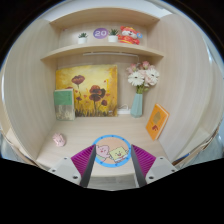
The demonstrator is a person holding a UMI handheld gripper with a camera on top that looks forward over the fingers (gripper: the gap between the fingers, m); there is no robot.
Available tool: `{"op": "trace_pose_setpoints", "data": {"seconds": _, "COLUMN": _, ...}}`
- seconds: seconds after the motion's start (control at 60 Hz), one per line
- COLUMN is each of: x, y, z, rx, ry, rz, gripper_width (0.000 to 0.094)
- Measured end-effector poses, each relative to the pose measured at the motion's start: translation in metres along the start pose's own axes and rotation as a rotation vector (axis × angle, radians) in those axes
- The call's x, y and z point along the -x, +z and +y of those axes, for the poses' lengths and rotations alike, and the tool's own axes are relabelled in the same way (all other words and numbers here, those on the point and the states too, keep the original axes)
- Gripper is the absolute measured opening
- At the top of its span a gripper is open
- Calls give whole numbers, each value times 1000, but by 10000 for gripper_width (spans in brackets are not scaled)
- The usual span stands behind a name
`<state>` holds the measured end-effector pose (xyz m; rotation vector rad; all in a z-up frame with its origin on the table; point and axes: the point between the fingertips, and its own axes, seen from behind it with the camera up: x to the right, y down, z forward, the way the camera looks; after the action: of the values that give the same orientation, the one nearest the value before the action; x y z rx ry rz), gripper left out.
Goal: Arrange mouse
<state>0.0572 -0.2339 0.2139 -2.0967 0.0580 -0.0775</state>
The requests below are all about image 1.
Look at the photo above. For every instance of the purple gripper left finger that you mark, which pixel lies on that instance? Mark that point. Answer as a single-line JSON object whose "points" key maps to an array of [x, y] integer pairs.
{"points": [[84, 161]]}

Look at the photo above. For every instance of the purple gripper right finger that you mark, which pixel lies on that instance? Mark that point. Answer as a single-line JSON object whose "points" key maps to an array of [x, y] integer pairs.
{"points": [[142, 161]]}

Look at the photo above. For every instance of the round cartoon mouse pad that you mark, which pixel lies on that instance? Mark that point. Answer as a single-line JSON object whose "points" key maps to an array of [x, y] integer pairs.
{"points": [[112, 151]]}

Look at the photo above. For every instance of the pink computer mouse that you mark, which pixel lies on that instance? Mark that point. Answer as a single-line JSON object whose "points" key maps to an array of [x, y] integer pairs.
{"points": [[59, 139]]}

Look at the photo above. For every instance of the orange book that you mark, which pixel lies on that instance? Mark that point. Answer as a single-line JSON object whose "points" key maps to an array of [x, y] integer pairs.
{"points": [[157, 121]]}

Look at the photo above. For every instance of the light blue vase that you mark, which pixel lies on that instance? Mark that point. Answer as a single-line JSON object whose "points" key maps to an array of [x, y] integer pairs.
{"points": [[137, 106]]}

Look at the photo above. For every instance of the white power strip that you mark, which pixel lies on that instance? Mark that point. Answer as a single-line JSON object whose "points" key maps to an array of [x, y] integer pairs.
{"points": [[123, 110]]}

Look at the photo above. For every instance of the poppy flower painting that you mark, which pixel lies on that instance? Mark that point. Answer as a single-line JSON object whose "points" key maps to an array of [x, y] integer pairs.
{"points": [[94, 88]]}

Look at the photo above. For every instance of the pink white flower bouquet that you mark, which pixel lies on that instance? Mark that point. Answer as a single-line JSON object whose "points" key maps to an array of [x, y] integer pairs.
{"points": [[142, 76]]}

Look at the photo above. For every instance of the wooden desk shelf unit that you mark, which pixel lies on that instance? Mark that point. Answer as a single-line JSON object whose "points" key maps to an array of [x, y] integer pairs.
{"points": [[190, 87]]}

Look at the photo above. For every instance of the white under-shelf light bar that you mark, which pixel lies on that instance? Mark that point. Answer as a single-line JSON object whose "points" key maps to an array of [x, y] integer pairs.
{"points": [[110, 53]]}

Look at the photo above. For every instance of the left small potted plant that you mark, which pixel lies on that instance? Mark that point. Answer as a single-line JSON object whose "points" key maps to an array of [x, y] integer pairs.
{"points": [[82, 38]]}

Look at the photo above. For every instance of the small potted plant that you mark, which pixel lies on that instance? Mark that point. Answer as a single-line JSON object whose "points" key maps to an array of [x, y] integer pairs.
{"points": [[82, 38], [113, 35]]}

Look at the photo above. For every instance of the right small potted plant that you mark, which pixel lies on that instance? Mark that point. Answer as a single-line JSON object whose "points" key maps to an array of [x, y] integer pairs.
{"points": [[113, 35]]}

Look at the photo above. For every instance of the red lucky plush doll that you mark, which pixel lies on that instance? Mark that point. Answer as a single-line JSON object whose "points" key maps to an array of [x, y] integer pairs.
{"points": [[129, 35]]}

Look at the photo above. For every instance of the purple round number sign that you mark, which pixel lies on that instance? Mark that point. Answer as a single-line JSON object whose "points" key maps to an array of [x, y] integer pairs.
{"points": [[100, 33]]}

